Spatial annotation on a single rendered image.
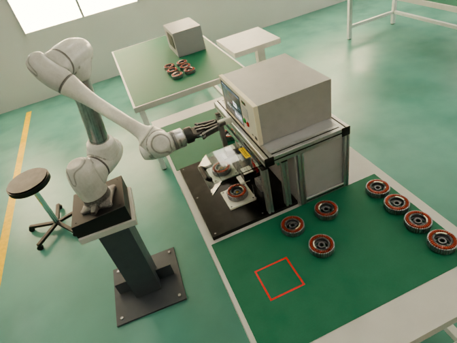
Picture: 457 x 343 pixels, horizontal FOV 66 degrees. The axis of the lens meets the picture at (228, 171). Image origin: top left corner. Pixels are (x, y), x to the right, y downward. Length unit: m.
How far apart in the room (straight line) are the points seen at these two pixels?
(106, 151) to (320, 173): 1.15
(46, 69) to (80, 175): 0.57
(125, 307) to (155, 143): 1.51
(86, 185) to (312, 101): 1.21
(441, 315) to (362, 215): 0.53
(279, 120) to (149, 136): 0.59
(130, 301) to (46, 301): 0.68
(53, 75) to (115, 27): 4.61
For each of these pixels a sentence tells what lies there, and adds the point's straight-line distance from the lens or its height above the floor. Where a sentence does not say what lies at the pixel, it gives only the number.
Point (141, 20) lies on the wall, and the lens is 6.27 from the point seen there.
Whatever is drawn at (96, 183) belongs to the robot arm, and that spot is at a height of 0.99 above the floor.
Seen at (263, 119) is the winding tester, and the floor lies 1.24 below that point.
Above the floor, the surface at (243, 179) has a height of 0.88.
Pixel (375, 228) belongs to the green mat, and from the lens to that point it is 1.75.
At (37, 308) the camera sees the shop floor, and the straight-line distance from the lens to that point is 3.05.
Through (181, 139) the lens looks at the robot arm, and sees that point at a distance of 1.60.
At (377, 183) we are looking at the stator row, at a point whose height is 0.78.
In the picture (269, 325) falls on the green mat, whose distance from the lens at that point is 1.47.
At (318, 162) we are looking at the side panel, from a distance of 1.75.
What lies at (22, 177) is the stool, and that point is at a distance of 3.36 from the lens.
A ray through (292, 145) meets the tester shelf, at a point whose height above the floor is 1.11.
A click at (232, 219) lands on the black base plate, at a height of 0.77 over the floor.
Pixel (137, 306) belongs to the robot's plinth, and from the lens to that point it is 2.61.
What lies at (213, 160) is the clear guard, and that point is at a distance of 1.70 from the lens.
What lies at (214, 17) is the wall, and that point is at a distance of 6.56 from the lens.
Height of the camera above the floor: 2.05
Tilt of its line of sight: 38 degrees down
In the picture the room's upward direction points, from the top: 14 degrees counter-clockwise
